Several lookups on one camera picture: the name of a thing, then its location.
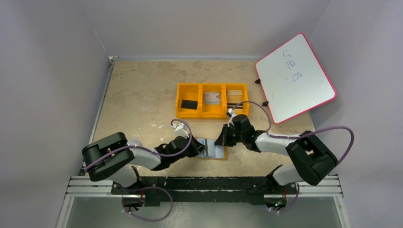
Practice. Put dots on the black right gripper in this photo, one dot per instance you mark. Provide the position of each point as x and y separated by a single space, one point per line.
229 135

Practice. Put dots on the white board with pink frame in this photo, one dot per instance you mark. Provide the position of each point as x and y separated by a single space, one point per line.
293 79

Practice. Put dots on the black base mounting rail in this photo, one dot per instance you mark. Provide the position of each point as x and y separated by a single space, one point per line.
254 190

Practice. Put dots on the grey striped credit card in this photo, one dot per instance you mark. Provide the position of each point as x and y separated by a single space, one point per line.
210 148

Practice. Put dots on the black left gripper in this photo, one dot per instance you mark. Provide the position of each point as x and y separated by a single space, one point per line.
191 148

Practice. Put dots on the silver striped card middle bin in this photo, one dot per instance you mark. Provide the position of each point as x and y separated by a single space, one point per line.
212 98

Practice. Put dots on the yellow plastic sorting bin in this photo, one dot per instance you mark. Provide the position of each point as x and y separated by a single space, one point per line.
195 91

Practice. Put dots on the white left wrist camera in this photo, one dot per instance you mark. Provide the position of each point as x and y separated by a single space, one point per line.
180 130

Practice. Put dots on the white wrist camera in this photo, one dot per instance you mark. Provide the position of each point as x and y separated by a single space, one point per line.
231 114
180 130

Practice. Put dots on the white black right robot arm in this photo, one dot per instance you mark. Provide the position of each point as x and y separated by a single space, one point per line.
311 159

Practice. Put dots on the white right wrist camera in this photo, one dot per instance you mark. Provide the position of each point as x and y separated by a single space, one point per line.
231 114

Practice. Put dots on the black card in bin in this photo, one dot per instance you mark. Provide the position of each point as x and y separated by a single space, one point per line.
189 104

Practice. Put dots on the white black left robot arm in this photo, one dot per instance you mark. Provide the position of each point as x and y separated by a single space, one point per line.
115 158

